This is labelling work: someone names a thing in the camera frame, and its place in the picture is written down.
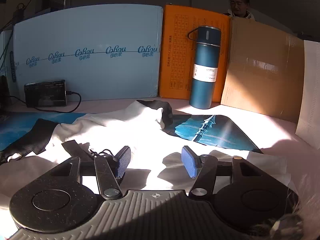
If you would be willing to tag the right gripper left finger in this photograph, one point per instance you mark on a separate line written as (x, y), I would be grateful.
(110, 170)

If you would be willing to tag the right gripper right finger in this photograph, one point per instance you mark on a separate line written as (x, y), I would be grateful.
(201, 168)

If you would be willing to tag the white black t-shirt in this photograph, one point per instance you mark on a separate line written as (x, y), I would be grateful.
(137, 126)

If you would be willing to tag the blue printed desk mat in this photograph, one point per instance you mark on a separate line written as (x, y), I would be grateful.
(223, 133)

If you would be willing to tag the blue thermos bottle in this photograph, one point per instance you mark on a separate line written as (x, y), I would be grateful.
(205, 66)

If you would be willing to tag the smartphone on stand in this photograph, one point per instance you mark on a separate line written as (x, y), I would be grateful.
(45, 94)

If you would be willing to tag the white shopping bag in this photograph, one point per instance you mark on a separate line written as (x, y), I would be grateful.
(308, 122)

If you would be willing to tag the brown cardboard box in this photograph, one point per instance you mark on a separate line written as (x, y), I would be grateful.
(265, 70)

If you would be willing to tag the orange cardboard box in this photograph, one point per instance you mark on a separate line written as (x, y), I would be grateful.
(178, 50)

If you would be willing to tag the large light blue box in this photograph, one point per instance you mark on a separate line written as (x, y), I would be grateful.
(108, 51)

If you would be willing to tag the person behind boxes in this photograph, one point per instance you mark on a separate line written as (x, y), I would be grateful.
(239, 8)

